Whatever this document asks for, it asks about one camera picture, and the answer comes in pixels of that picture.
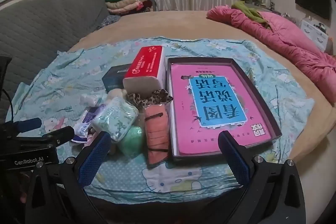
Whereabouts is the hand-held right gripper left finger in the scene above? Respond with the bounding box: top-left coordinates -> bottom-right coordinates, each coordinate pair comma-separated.
25,131 -> 112,224

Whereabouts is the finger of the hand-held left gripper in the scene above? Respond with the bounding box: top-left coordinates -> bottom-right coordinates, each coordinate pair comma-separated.
39,126 -> 75,147
0,118 -> 42,134

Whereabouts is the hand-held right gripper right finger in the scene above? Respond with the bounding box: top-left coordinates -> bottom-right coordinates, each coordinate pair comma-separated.
218,130 -> 306,224

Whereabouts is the plush bear purple dress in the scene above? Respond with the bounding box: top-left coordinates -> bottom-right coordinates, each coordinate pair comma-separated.
72,94 -> 101,143

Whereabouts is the green puff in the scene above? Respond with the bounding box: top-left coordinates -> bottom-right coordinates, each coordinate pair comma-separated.
115,126 -> 145,157

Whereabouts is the green floral tissue packet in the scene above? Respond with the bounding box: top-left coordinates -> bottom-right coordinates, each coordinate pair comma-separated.
93,98 -> 139,142

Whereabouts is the dark shallow box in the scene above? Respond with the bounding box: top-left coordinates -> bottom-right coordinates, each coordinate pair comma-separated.
165,57 -> 282,161

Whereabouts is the orange towel packet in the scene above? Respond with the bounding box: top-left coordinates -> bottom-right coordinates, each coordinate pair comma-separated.
143,105 -> 172,165

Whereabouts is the leopard print scrunchie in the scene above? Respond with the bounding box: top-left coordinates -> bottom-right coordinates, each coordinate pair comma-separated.
126,89 -> 174,109

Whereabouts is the cartoon cat printed blanket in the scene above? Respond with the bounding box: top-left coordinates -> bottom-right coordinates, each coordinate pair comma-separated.
7,36 -> 315,205

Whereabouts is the pink book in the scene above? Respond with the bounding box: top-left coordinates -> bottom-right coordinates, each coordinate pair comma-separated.
169,61 -> 273,157

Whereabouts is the dark blue box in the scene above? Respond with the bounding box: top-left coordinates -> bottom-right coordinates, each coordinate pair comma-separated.
102,63 -> 133,92

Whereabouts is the red tissue pack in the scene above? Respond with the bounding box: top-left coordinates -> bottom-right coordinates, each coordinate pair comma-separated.
122,46 -> 167,97

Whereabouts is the dark patterned cloth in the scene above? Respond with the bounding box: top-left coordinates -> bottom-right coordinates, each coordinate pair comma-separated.
96,15 -> 121,30

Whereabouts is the pink quilt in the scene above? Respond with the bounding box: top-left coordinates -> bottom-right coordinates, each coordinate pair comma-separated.
206,5 -> 336,88

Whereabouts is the tan bed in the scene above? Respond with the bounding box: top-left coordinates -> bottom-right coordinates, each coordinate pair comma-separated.
66,10 -> 336,164

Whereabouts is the stack of folded clothes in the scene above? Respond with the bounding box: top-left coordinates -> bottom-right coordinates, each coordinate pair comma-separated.
105,0 -> 155,14

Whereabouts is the green cloth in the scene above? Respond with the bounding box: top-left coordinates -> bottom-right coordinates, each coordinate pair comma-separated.
231,0 -> 272,29

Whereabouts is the white drawer cabinet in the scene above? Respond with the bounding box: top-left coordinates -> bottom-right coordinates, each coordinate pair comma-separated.
299,18 -> 330,52

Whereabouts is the cluttered dressing table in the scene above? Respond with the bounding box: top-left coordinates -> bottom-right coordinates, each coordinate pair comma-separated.
240,0 -> 279,10

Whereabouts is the black cable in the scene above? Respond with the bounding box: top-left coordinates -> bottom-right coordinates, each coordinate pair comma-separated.
1,88 -> 14,123

